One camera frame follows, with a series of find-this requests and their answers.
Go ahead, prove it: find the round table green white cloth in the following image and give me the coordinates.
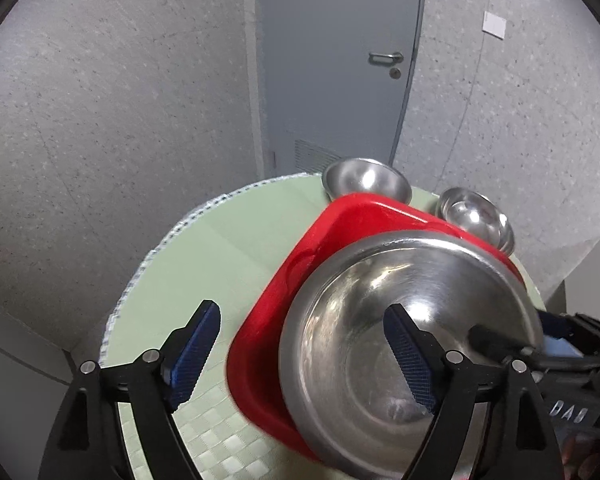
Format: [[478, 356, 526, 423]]
[[99, 171, 549, 480]]

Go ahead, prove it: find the door handle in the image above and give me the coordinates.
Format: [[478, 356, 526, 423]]
[[368, 52, 404, 79]]

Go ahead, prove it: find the grey door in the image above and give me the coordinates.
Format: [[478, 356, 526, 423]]
[[257, 0, 425, 176]]

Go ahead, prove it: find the person's right hand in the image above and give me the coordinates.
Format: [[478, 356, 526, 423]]
[[560, 434, 600, 480]]

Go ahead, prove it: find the small steel bowl back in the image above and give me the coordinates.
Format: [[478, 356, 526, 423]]
[[322, 157, 413, 205]]

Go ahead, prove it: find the red square plastic basin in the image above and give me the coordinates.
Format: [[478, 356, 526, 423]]
[[225, 192, 527, 465]]

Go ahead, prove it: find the small steel bowl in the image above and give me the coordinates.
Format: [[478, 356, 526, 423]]
[[436, 188, 515, 256], [322, 157, 413, 205]]

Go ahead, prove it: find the large steel bowl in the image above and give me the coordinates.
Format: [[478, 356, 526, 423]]
[[278, 231, 544, 479]]

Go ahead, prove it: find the white wall switch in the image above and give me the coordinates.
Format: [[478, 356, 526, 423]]
[[482, 11, 507, 40]]

